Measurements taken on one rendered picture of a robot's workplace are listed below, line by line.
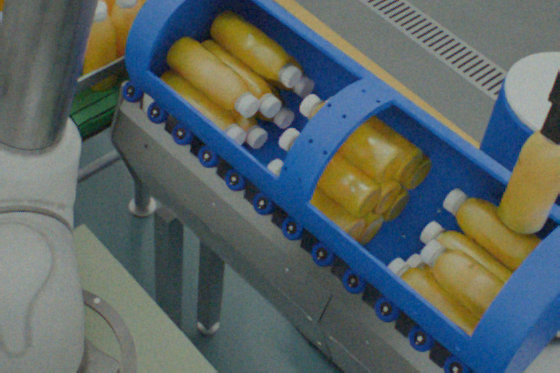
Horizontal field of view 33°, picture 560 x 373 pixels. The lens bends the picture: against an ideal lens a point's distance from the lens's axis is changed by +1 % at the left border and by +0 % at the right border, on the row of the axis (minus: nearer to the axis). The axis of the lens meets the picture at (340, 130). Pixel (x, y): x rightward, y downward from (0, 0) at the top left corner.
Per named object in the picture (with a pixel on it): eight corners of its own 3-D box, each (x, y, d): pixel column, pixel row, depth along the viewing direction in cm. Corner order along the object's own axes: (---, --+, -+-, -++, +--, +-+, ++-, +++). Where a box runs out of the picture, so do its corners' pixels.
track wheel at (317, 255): (337, 251, 159) (342, 250, 161) (318, 235, 161) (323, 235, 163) (323, 272, 160) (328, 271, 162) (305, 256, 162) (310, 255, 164)
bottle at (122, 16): (124, 82, 193) (121, 14, 180) (105, 63, 196) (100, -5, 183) (152, 69, 197) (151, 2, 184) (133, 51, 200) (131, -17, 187)
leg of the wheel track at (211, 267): (207, 340, 255) (215, 193, 211) (193, 326, 258) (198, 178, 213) (222, 327, 259) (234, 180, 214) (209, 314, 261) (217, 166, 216)
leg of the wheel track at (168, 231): (166, 371, 247) (167, 225, 203) (152, 357, 250) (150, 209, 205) (183, 358, 251) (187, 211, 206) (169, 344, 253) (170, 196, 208)
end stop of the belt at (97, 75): (68, 98, 181) (67, 86, 179) (66, 95, 181) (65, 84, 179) (223, 18, 204) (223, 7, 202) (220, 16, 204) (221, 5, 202)
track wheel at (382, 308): (402, 307, 153) (407, 305, 155) (382, 290, 155) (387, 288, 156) (388, 328, 154) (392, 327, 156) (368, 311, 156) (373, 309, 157)
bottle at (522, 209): (539, 201, 138) (578, 115, 126) (547, 238, 134) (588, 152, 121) (494, 197, 138) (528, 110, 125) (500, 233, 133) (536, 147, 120)
